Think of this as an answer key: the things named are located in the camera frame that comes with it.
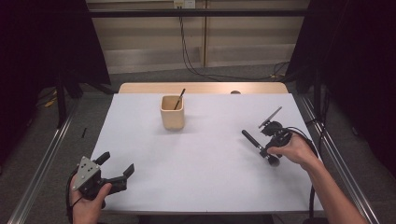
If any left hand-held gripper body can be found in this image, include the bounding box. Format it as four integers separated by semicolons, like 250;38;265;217
72;156;129;201

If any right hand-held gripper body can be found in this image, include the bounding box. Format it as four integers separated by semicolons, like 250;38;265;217
258;105;294;147

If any beige square cup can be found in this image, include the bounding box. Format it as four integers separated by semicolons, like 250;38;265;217
160;94;186;131

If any thin black makeup brush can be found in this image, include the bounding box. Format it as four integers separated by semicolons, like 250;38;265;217
173;88;187;111

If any person's right hand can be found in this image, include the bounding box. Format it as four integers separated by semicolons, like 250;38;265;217
266;133;316;172

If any person's left hand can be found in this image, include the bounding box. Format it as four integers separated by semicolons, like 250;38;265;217
70;179;113;224

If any white table mat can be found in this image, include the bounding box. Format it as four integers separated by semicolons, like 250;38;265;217
90;92;325;216

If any black curtain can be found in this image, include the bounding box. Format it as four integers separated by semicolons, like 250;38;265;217
284;0;396;180
0;0;112;166

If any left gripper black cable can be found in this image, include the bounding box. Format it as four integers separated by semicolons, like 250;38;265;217
64;169;79;224

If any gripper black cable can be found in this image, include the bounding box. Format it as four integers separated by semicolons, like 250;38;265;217
286;126;320;219
64;169;79;224

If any aluminium floor rail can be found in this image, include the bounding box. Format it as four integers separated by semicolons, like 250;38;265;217
7;92;82;224
295;92;381;224

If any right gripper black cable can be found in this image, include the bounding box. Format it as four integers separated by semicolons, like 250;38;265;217
286;126;320;219

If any black power cable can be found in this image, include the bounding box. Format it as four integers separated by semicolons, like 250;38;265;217
177;7;290;82

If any white wall socket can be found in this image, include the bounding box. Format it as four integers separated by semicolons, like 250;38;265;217
173;0;196;9

